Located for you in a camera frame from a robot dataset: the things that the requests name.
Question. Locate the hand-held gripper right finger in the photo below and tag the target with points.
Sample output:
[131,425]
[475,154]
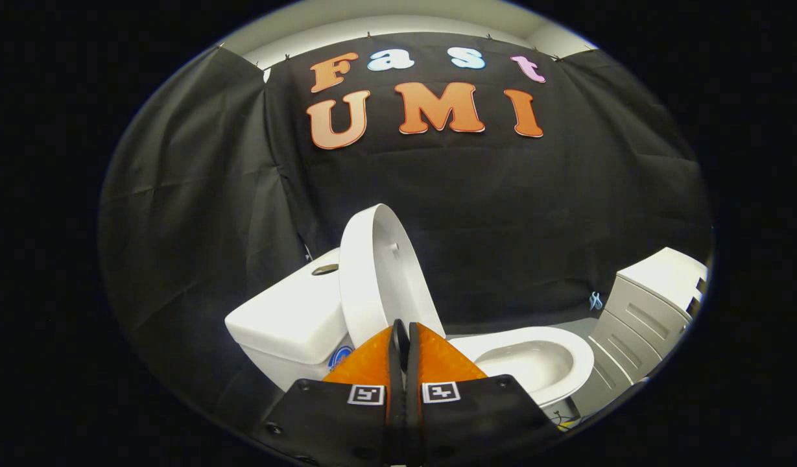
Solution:
[476,421]

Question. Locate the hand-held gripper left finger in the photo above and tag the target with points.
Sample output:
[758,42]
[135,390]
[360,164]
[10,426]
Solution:
[346,421]

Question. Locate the pale blue clip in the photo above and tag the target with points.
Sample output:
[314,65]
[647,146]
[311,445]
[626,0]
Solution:
[595,300]

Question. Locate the black backdrop cloth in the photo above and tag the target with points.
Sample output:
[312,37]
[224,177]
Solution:
[502,214]

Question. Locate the white drawer cabinet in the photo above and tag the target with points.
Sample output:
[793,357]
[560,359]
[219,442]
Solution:
[651,305]

